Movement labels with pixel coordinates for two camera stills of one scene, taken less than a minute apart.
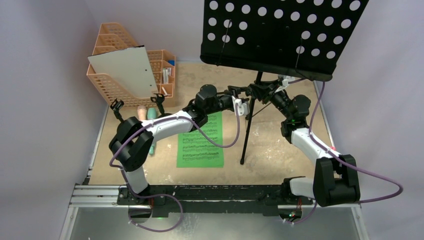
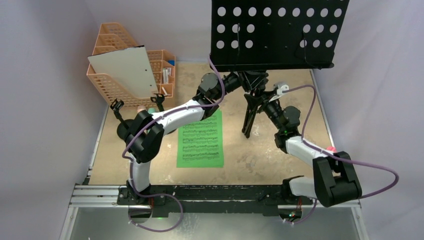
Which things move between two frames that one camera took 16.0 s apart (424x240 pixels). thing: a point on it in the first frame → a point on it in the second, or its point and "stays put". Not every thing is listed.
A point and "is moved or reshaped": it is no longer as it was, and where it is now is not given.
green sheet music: (194, 150) stays put
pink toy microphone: (142, 112) stays put
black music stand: (302, 39) is moved or reshaped
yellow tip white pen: (164, 90) stays put
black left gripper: (235, 91) → (238, 79)
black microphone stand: (159, 99) stays put
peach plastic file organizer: (111, 37) stays put
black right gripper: (265, 90) → (265, 100)
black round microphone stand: (125, 126) stays put
